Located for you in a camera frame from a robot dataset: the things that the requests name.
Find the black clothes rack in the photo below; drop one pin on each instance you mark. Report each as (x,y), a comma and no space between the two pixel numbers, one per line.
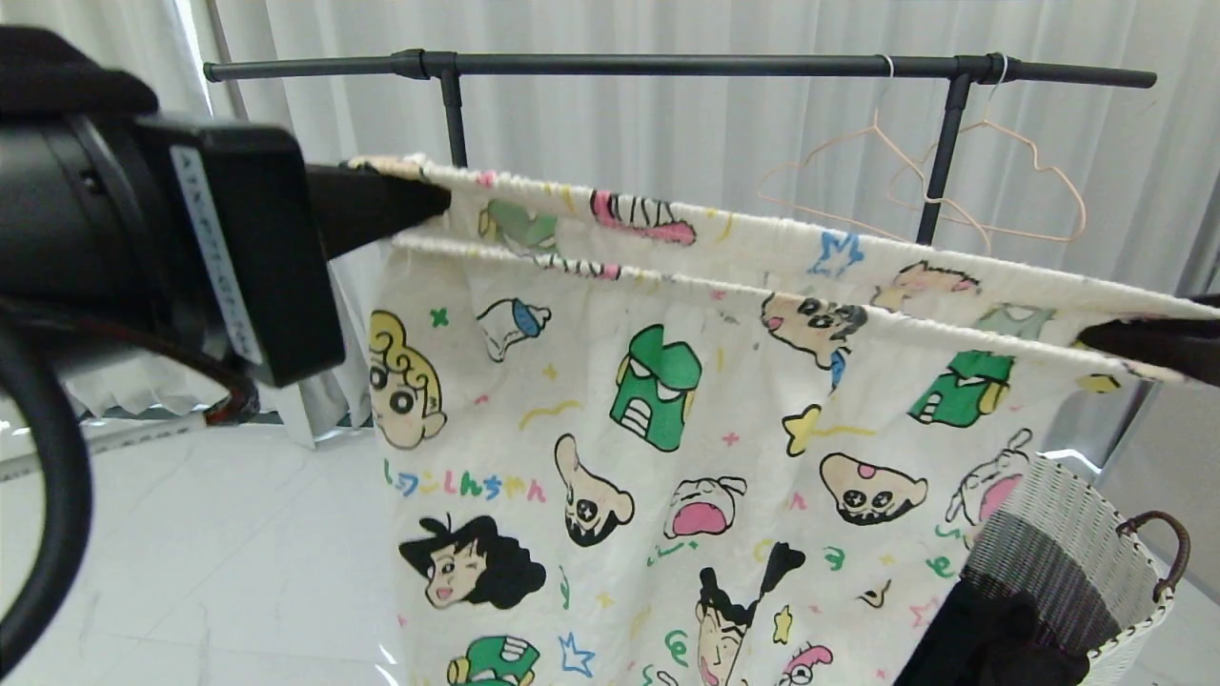
(667,65)

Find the pink clothes hanger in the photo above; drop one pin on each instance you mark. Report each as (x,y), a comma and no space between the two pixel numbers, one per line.
(839,141)
(1010,132)

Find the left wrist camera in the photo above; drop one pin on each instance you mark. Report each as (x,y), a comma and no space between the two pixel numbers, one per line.
(57,76)

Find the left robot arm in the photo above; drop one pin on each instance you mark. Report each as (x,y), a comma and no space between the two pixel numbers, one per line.
(236,408)

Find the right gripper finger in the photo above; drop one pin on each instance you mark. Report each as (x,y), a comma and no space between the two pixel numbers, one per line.
(1172,348)

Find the black garment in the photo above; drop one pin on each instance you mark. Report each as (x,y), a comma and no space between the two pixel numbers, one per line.
(991,638)

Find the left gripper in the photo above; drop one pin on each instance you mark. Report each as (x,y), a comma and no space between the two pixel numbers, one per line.
(114,210)

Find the white curtain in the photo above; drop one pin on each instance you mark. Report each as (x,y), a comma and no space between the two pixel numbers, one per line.
(667,124)
(114,38)

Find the white laundry basket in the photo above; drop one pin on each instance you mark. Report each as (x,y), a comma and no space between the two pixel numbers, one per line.
(1077,534)

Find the cream printed garment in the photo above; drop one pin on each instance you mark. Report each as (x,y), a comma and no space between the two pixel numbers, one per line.
(572,314)

